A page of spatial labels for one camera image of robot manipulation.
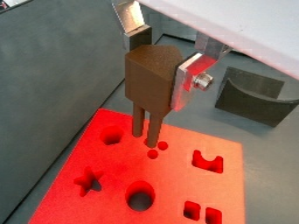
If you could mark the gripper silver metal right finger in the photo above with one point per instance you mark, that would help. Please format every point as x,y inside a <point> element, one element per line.
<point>191,75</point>

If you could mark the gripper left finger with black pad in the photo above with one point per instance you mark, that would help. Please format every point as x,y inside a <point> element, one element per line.
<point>137,31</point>

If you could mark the brown three-prong block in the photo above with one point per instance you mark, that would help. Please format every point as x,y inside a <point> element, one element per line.
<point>150,70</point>

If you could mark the red shape-sorting board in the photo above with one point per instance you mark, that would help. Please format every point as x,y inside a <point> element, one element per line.
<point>118,182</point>

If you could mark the black curved holder stand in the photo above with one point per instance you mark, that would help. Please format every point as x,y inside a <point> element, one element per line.
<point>249,95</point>

